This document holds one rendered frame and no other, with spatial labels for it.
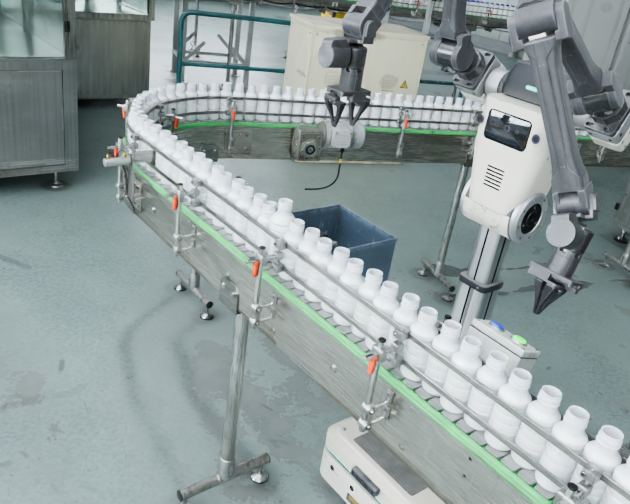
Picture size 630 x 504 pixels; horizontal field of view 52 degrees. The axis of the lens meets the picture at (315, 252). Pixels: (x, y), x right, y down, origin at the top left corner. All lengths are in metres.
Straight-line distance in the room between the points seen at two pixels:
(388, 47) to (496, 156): 3.99
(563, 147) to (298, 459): 1.69
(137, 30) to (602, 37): 4.78
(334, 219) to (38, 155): 2.69
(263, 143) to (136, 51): 3.82
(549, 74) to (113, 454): 2.00
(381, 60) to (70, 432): 4.16
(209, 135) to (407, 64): 3.18
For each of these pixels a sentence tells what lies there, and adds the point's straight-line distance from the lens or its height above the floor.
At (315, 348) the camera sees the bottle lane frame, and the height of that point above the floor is 0.91.
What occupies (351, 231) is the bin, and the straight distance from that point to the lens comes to 2.38.
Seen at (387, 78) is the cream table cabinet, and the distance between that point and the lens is 5.88.
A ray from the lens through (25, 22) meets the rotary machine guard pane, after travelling 4.47.
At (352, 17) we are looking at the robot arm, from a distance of 1.67.
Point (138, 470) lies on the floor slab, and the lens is 2.56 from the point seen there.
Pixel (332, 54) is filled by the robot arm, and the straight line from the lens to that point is 1.60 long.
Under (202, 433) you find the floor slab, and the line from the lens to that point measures 2.70.
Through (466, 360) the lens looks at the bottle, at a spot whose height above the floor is 1.13.
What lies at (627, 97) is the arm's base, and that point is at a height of 1.58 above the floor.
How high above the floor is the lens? 1.83
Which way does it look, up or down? 26 degrees down
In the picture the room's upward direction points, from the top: 9 degrees clockwise
